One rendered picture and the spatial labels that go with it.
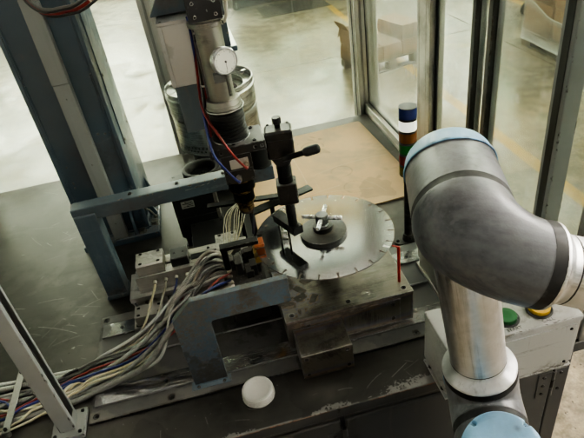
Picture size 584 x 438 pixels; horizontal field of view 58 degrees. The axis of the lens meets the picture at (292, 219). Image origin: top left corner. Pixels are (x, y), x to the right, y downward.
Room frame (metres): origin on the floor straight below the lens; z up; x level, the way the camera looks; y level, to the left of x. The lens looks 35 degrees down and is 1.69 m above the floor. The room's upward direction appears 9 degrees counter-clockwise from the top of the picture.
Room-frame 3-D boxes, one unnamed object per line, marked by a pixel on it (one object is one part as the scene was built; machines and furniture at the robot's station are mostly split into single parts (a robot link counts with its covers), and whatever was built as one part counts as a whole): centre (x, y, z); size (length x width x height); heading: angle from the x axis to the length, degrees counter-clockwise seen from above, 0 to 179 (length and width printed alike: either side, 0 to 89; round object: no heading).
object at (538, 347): (0.72, -0.38, 0.82); 0.28 x 0.11 x 0.15; 97
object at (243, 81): (1.75, 0.20, 0.93); 0.31 x 0.31 x 0.36
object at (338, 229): (1.00, -0.07, 0.96); 0.11 x 0.11 x 0.03
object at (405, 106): (1.17, -0.32, 1.14); 0.05 x 0.04 x 0.03; 7
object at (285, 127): (0.97, 0.00, 1.17); 0.06 x 0.05 x 0.20; 88
